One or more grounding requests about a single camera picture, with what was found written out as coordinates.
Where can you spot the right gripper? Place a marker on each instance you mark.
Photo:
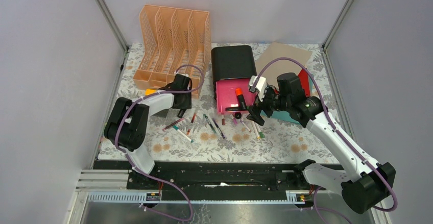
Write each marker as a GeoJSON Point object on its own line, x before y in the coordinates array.
{"type": "Point", "coordinates": [255, 115]}

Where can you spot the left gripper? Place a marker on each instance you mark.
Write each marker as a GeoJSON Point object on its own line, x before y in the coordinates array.
{"type": "Point", "coordinates": [187, 104]}

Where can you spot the green cap black highlighter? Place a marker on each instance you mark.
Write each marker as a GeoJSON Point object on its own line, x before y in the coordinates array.
{"type": "Point", "coordinates": [233, 109]}

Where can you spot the orange cap black highlighter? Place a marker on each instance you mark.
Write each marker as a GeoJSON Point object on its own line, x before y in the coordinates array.
{"type": "Point", "coordinates": [241, 99]}

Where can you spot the pink top drawer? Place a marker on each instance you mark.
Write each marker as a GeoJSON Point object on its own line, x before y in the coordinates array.
{"type": "Point", "coordinates": [226, 97]}

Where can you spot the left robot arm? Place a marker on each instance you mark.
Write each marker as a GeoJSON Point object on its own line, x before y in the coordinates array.
{"type": "Point", "coordinates": [128, 121]}

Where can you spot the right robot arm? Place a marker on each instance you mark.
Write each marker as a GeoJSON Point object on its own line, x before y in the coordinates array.
{"type": "Point", "coordinates": [364, 183]}

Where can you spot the yellow cap white marker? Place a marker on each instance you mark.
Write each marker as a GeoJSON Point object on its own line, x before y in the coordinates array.
{"type": "Point", "coordinates": [255, 130]}

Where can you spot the purple cap white marker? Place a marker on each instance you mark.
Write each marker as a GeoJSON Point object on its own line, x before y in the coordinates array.
{"type": "Point", "coordinates": [245, 125]}

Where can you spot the green cap white marker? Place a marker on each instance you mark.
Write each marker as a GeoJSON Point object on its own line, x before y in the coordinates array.
{"type": "Point", "coordinates": [260, 133]}

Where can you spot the teal folder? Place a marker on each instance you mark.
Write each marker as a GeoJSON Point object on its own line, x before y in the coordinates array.
{"type": "Point", "coordinates": [278, 116]}

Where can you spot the red gel pen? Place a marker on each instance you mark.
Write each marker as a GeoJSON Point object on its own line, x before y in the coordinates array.
{"type": "Point", "coordinates": [191, 123]}

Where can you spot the yellow plastic block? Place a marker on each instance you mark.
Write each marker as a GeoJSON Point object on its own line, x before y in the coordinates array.
{"type": "Point", "coordinates": [150, 91]}

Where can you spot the gray building baseplate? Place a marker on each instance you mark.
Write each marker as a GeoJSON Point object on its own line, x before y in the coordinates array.
{"type": "Point", "coordinates": [162, 113]}

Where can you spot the purple gel pen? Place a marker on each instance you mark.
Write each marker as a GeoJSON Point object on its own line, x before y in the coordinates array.
{"type": "Point", "coordinates": [218, 128]}

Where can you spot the maroon pen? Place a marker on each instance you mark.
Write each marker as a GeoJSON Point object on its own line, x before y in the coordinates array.
{"type": "Point", "coordinates": [172, 124]}

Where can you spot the peach plastic file organizer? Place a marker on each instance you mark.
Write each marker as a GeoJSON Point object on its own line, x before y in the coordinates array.
{"type": "Point", "coordinates": [175, 40]}

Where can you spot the teal cap white marker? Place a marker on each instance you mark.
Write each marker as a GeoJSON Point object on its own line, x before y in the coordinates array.
{"type": "Point", "coordinates": [183, 134]}

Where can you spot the floral table mat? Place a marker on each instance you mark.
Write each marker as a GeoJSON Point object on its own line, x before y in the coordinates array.
{"type": "Point", "coordinates": [284, 142]}

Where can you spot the black drawer cabinet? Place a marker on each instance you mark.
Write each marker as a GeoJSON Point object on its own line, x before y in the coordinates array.
{"type": "Point", "coordinates": [232, 62]}

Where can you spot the beige cardboard sheet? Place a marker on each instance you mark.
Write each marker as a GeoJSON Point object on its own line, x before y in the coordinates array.
{"type": "Point", "coordinates": [276, 50]}

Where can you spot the red folder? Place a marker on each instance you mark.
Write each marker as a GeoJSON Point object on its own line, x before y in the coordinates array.
{"type": "Point", "coordinates": [305, 82]}

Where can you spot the black mounting rail base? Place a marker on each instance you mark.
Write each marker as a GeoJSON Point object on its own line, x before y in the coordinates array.
{"type": "Point", "coordinates": [215, 181]}

